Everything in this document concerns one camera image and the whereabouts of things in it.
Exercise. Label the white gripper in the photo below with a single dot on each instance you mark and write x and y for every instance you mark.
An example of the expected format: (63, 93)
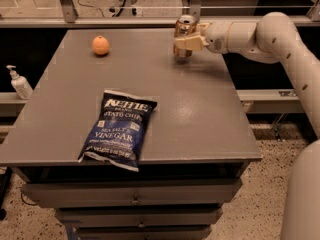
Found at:
(216, 37)

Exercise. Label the orange soda can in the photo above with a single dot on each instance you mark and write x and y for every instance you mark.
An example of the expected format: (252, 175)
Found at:
(185, 25)

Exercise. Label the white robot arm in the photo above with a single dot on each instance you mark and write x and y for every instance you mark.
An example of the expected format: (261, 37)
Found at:
(276, 39)

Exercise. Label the blue Kettle chip bag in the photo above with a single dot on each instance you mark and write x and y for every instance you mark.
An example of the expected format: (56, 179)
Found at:
(118, 134)

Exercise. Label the grey drawer cabinet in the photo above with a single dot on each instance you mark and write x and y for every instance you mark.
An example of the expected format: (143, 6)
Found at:
(198, 129)

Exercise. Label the orange fruit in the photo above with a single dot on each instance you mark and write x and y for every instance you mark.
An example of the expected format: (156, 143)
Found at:
(100, 45)

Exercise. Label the top drawer with knob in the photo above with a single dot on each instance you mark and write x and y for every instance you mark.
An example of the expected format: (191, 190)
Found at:
(141, 193)

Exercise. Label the drawer with knob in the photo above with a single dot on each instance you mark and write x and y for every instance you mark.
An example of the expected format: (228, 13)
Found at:
(140, 217)
(141, 193)

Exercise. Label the white pump soap bottle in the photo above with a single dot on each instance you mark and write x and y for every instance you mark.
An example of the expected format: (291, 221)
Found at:
(20, 83)

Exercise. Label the bottom drawer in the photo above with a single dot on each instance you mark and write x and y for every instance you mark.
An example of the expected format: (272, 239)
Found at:
(148, 233)

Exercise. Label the middle drawer with knob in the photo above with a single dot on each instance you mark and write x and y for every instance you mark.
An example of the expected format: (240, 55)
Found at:
(140, 217)

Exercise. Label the metal rail frame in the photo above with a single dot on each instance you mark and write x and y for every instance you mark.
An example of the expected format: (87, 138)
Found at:
(102, 13)

